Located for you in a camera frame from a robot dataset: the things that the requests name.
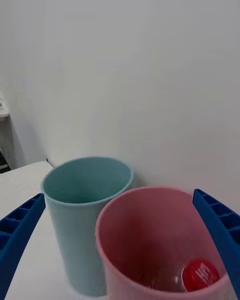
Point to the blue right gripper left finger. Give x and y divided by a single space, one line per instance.
17 235

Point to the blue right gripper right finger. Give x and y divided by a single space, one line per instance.
222 227

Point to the clear red-capped plastic bottle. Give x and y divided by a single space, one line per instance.
198 275

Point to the pale blue plastic bin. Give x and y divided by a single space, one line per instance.
75 230

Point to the pink plastic bin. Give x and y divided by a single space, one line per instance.
140 230

